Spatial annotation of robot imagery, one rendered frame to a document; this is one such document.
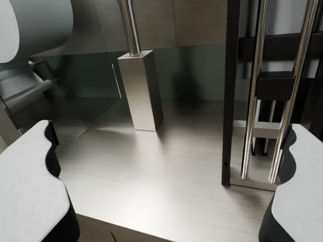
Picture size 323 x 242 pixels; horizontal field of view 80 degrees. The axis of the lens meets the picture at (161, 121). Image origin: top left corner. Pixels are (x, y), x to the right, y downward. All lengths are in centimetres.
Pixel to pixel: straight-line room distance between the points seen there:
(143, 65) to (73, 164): 38
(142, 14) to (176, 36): 16
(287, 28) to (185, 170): 38
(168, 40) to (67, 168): 60
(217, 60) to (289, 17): 49
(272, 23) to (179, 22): 50
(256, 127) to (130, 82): 41
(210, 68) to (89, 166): 59
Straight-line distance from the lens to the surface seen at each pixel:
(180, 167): 56
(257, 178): 52
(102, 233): 65
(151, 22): 87
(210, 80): 86
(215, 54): 83
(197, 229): 45
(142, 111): 69
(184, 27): 83
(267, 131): 43
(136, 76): 64
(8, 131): 65
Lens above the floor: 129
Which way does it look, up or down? 31 degrees down
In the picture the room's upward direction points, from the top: 9 degrees counter-clockwise
